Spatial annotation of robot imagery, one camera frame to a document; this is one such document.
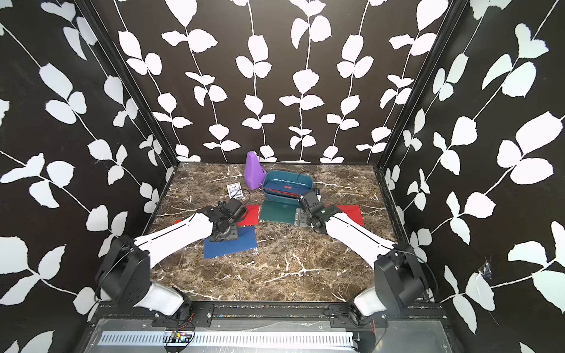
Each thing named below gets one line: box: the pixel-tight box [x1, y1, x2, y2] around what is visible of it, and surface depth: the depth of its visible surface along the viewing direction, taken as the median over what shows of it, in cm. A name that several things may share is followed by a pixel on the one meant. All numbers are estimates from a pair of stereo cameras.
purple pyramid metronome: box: [244, 150, 267, 190], surface depth 107 cm
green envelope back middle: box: [259, 200, 301, 225], surface depth 106 cm
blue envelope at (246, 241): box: [203, 225, 259, 259], surface depth 92 cm
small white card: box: [226, 181, 245, 201], surface depth 109 cm
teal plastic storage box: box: [262, 169, 315, 206], surface depth 109 cm
